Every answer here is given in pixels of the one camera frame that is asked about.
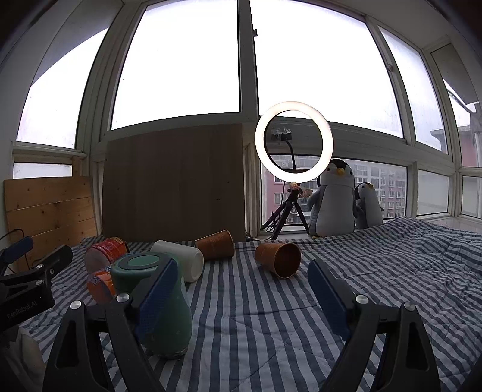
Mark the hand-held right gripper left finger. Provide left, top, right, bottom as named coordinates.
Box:
left=42, top=259, right=178, bottom=392

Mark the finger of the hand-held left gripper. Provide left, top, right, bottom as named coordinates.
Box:
left=0, top=236, right=34, bottom=277
left=0, top=245, right=73, bottom=292

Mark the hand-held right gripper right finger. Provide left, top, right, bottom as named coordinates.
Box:
left=308, top=258, right=441, bottom=392

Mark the green cup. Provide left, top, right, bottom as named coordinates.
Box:
left=110, top=252, right=193, bottom=359

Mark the red and white cup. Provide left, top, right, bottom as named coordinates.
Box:
left=85, top=237, right=130, bottom=275

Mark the orange printed cup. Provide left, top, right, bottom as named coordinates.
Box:
left=87, top=268, right=118, bottom=307

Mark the brown paper cup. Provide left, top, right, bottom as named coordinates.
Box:
left=255, top=242, right=302, bottom=279
left=195, top=230, right=235, bottom=261

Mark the light pine wooden board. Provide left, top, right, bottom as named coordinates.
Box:
left=4, top=176, right=99, bottom=273

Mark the striped blanket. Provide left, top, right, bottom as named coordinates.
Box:
left=15, top=217, right=482, bottom=392

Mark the large penguin plush toy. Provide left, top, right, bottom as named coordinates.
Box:
left=306, top=158, right=358, bottom=238

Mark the black tripod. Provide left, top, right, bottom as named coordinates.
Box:
left=262, top=182, right=310, bottom=241

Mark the small penguin plush toy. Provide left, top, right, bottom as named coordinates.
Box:
left=353, top=182, right=384, bottom=229

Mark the dark brown wooden board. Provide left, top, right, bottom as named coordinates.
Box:
left=102, top=124, right=246, bottom=243

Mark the black phone holder gooseneck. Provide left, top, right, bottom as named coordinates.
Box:
left=271, top=127, right=299, bottom=170

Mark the ring light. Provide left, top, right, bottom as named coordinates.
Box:
left=255, top=100, right=333, bottom=181

